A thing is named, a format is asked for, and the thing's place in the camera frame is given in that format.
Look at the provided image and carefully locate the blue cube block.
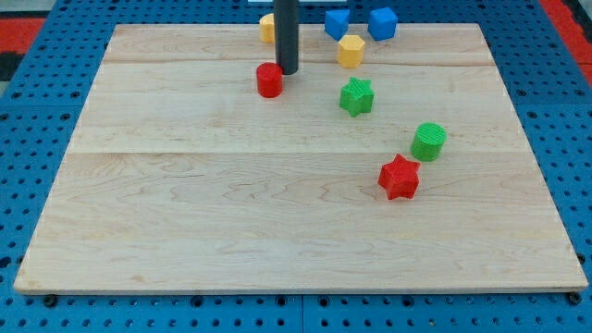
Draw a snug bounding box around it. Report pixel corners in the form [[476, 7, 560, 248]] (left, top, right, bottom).
[[367, 7, 399, 41]]

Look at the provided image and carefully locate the green cylinder block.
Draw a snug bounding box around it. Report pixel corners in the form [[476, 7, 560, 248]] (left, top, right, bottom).
[[411, 122, 447, 162]]

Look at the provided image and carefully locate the yellow block behind rod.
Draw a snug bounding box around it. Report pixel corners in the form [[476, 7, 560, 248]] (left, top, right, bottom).
[[259, 13, 275, 43]]

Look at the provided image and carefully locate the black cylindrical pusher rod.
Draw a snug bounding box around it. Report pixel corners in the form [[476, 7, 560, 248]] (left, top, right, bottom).
[[273, 0, 299, 75]]

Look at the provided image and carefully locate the light wooden board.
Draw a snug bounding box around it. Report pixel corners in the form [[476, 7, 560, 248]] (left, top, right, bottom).
[[14, 23, 588, 295]]

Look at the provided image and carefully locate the red cylinder block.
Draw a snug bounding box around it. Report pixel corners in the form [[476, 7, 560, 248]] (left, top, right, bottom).
[[255, 62, 283, 98]]

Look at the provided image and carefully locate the green star block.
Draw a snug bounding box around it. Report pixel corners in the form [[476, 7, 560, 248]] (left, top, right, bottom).
[[339, 77, 375, 117]]

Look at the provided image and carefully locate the yellow hexagon block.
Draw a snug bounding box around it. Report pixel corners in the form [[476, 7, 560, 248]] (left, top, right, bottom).
[[337, 34, 365, 68]]

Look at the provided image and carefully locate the red star block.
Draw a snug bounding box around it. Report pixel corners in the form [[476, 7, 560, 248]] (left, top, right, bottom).
[[377, 154, 421, 200]]

